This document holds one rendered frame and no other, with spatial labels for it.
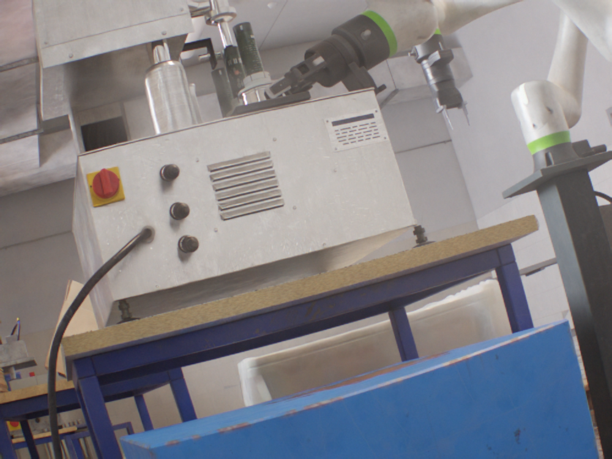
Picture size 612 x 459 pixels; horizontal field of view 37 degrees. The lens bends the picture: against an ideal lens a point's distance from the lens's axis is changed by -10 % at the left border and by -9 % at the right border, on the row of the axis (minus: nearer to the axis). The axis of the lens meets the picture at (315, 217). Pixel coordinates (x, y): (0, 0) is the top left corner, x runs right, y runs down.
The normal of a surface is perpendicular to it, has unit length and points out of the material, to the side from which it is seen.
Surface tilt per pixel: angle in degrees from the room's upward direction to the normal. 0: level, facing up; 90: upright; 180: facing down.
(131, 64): 180
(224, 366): 90
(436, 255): 90
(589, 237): 90
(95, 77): 180
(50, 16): 90
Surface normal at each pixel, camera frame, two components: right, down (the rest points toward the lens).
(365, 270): 0.25, -0.22
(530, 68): -0.93, 0.23
